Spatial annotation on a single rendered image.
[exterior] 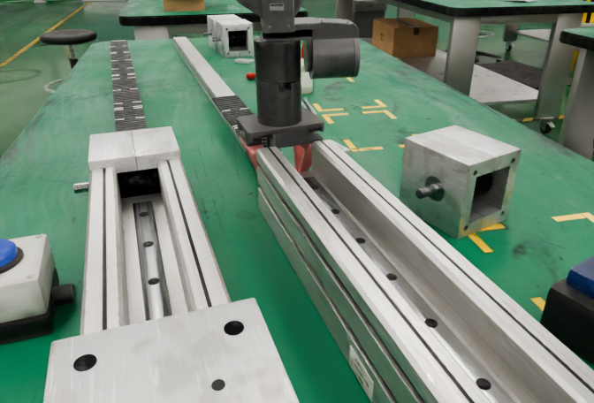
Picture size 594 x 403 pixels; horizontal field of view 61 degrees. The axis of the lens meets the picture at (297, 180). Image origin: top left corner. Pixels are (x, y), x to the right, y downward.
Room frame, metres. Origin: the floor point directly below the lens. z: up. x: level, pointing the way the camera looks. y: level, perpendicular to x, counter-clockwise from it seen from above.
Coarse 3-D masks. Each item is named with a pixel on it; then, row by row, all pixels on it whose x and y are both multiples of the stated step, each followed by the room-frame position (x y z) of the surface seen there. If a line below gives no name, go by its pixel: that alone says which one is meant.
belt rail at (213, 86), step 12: (180, 48) 1.50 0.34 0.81; (192, 48) 1.49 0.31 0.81; (192, 60) 1.32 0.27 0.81; (204, 60) 1.32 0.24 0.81; (192, 72) 1.30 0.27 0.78; (204, 72) 1.18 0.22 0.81; (216, 72) 1.18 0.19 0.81; (204, 84) 1.11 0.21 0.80; (216, 84) 1.08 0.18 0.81; (216, 96) 0.98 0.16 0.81; (216, 108) 0.99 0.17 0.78; (240, 144) 0.79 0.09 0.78
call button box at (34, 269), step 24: (24, 240) 0.40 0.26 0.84; (48, 240) 0.41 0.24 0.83; (24, 264) 0.36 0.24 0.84; (48, 264) 0.38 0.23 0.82; (0, 288) 0.33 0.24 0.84; (24, 288) 0.34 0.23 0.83; (48, 288) 0.36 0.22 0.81; (72, 288) 0.38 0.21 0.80; (0, 312) 0.33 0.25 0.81; (24, 312) 0.33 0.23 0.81; (48, 312) 0.34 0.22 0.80; (0, 336) 0.33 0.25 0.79; (24, 336) 0.33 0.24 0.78
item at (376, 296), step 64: (320, 192) 0.50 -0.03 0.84; (384, 192) 0.45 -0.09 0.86; (320, 256) 0.37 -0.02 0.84; (384, 256) 0.38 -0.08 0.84; (448, 256) 0.34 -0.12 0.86; (384, 320) 0.26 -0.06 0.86; (448, 320) 0.30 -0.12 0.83; (512, 320) 0.26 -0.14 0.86; (384, 384) 0.26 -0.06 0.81; (448, 384) 0.21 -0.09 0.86; (512, 384) 0.24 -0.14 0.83; (576, 384) 0.21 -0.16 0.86
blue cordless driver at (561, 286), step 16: (592, 256) 0.36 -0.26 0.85; (576, 272) 0.34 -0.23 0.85; (592, 272) 0.34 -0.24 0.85; (560, 288) 0.34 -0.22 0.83; (576, 288) 0.34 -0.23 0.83; (592, 288) 0.33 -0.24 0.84; (544, 304) 0.35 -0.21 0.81; (560, 304) 0.33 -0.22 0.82; (576, 304) 0.32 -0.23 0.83; (592, 304) 0.32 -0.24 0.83; (544, 320) 0.34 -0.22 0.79; (560, 320) 0.33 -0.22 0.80; (576, 320) 0.32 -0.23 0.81; (592, 320) 0.31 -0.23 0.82; (560, 336) 0.33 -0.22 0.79; (576, 336) 0.32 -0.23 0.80; (592, 336) 0.31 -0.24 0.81; (576, 352) 0.32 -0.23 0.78; (592, 352) 0.30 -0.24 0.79
